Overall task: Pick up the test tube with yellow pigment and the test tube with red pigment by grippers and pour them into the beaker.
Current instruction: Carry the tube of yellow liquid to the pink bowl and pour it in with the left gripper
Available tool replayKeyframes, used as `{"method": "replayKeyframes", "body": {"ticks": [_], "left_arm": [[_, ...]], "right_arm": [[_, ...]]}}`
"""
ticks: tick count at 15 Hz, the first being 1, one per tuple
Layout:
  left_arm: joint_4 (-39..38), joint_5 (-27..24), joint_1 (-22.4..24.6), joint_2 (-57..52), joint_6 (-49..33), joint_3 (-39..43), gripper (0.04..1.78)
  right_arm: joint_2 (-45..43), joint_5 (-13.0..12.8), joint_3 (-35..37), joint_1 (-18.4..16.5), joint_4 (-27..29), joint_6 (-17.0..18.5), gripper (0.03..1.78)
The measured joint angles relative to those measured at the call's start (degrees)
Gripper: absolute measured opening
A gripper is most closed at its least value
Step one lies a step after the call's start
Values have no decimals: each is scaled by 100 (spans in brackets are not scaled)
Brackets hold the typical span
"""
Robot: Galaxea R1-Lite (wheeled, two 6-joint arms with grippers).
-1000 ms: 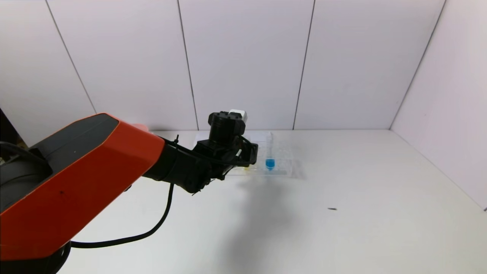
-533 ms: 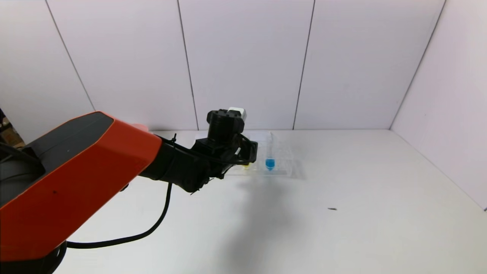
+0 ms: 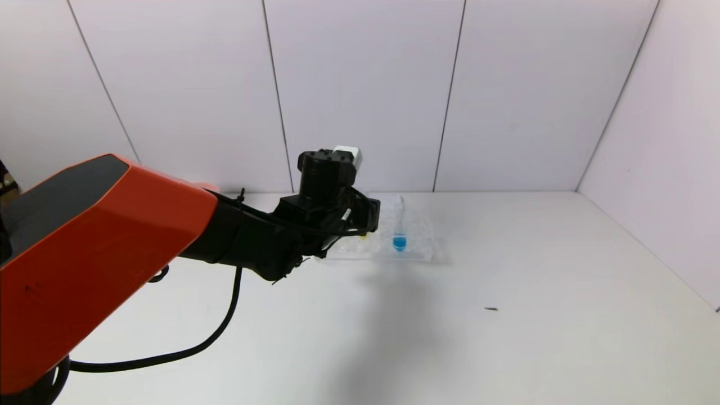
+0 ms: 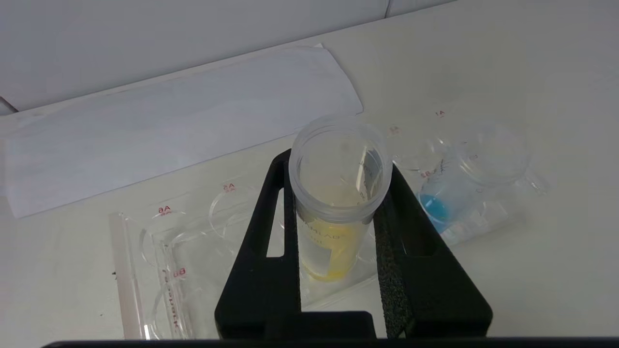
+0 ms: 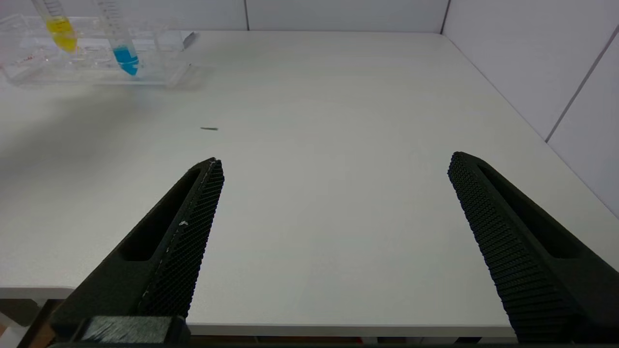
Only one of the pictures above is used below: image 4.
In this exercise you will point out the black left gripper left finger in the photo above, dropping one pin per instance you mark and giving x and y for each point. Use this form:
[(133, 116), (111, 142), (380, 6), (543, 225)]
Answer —
[(261, 290)]

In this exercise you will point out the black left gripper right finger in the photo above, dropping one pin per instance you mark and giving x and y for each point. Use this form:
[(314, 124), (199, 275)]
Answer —
[(430, 290)]

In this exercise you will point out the test tube with yellow pigment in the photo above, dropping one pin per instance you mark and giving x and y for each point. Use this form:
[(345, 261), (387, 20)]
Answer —
[(333, 241)]

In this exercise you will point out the test tube with blue pigment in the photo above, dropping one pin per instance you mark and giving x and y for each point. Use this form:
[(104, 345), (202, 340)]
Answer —
[(437, 210)]

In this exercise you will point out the clear acrylic test tube rack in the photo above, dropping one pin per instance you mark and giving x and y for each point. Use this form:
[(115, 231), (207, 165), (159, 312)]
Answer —
[(193, 241)]

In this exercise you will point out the white paper sheet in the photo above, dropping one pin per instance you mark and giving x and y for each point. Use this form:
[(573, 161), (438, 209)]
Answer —
[(169, 121)]

